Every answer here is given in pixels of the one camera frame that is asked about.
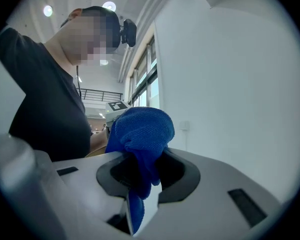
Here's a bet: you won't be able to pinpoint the white ceiling pipes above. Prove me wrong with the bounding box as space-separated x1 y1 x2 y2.
116 0 167 84

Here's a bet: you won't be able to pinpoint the black head-mounted camera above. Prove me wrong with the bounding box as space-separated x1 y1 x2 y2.
119 18 138 48

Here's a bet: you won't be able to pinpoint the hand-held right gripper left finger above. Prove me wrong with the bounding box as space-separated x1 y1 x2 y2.
0 133 135 240

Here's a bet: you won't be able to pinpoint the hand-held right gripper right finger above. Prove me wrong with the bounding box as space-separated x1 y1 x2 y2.
137 147 283 240

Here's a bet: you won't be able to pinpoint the large window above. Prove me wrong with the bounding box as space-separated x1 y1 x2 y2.
126 35 161 109

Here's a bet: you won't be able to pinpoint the person's head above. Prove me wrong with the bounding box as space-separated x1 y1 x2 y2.
45 5 121 67

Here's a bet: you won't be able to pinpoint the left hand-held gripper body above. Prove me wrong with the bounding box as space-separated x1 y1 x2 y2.
104 100 132 135

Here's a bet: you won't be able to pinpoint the black railing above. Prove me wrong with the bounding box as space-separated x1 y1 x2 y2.
78 88 124 103

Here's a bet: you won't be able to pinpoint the person's black shirt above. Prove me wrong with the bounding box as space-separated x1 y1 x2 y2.
0 25 94 163

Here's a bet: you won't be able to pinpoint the blue cloth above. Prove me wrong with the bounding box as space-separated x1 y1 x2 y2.
104 106 176 235

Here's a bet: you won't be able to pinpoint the black headset cable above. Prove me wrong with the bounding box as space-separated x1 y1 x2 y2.
75 64 83 98

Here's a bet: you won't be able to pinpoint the person's left forearm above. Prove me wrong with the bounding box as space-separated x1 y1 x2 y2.
89 129 109 152

